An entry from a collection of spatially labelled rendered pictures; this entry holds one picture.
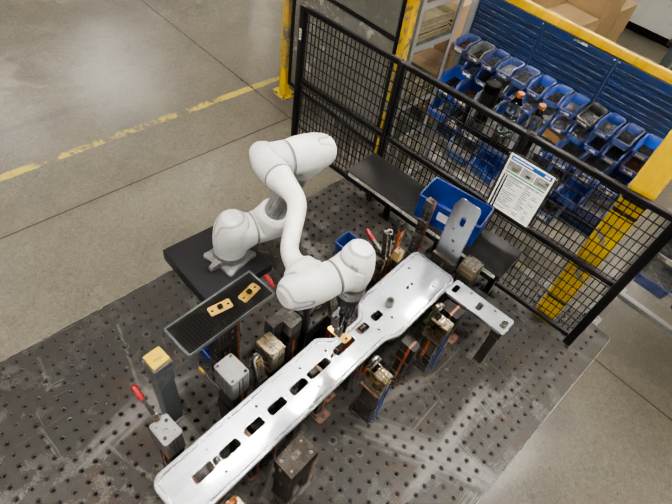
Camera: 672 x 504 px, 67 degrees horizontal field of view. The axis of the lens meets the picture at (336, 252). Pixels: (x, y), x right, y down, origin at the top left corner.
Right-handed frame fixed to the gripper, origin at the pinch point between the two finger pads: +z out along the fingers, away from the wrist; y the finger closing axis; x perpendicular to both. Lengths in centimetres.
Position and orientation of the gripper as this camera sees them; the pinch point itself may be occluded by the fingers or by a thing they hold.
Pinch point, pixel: (340, 327)
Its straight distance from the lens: 171.8
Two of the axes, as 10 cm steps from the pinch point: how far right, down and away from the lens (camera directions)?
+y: -6.7, 5.0, -5.4
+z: -1.3, 6.4, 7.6
